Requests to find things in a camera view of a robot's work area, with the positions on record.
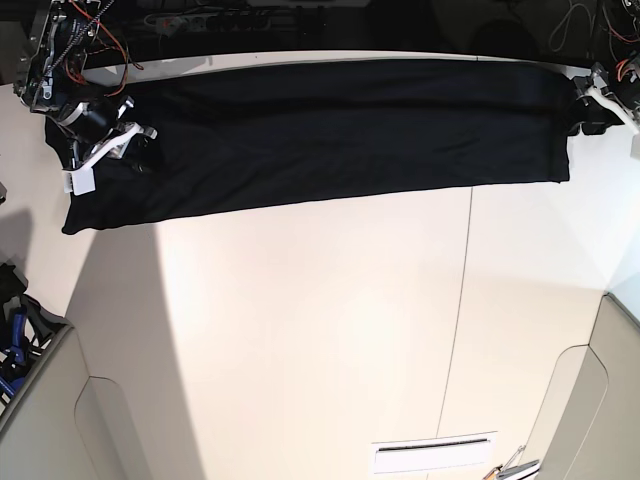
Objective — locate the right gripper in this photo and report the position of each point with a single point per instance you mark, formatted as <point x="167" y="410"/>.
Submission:
<point x="96" y="129"/>

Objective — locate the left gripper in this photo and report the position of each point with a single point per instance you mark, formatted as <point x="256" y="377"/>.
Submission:
<point x="605" y="100"/>

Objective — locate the black T-shirt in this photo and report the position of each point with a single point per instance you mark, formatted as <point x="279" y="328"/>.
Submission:
<point x="286" y="134"/>

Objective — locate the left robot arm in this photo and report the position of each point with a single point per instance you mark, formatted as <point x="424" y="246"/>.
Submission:
<point x="606" y="34"/>

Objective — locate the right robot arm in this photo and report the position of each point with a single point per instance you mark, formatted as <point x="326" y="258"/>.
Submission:
<point x="50" y="73"/>

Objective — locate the blue black clutter pile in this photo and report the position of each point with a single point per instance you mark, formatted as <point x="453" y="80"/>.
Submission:
<point x="27" y="329"/>

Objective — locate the beige left chair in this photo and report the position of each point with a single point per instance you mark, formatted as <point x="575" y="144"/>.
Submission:
<point x="55" y="428"/>

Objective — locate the beige chair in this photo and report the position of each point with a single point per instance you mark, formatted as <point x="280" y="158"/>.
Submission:
<point x="55" y="428"/>
<point x="588" y="424"/>

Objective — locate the beige right chair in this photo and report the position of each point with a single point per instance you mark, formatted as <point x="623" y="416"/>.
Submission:
<point x="588" y="424"/>

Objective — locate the grey pliers tool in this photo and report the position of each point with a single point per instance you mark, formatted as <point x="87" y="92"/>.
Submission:
<point x="511" y="471"/>

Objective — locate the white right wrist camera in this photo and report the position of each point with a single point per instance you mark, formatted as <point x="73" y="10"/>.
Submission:
<point x="79" y="182"/>

